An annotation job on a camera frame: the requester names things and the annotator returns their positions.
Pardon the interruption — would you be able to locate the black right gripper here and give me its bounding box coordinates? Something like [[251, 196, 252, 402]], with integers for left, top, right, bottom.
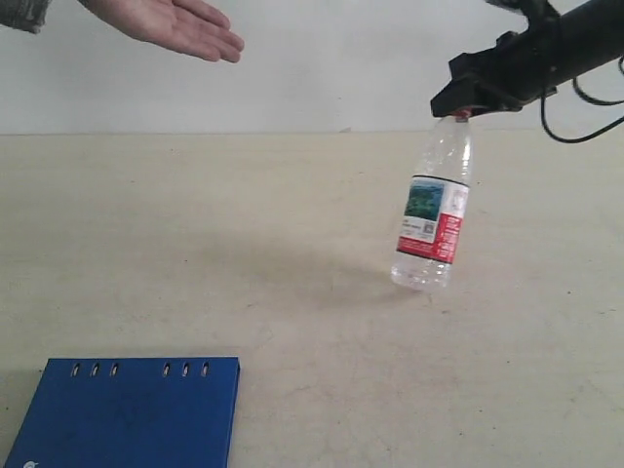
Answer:
[[430, 31, 557, 117]]

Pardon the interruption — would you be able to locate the grey sleeved forearm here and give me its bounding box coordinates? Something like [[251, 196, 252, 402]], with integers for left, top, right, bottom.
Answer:
[[0, 0, 51, 34]]

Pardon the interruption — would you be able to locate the person's bare hand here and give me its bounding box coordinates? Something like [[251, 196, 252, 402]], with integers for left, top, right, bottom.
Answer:
[[82, 0, 245, 63]]

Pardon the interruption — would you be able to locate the clear bottle with red cap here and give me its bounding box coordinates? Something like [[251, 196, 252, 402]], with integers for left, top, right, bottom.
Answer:
[[391, 110, 473, 291]]

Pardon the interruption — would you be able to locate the blue ring binder notebook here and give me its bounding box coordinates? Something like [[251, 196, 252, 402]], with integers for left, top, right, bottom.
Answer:
[[5, 357, 240, 467]]

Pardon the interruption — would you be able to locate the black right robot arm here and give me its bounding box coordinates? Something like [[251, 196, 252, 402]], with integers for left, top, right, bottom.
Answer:
[[430, 0, 623, 118]]

